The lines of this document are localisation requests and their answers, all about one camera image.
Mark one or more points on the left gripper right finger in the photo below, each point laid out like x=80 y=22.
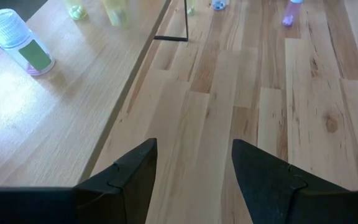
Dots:
x=275 y=193

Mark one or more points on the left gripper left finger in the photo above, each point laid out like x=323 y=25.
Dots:
x=126 y=193

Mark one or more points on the pink pill vial white cap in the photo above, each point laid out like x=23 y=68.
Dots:
x=291 y=14

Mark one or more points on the clear bottle blue pills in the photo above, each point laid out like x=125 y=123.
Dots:
x=219 y=3

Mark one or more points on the clear bottle green label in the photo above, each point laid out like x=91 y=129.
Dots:
x=8 y=28

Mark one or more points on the wooden shelf black metal frame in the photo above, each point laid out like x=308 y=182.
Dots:
x=57 y=124

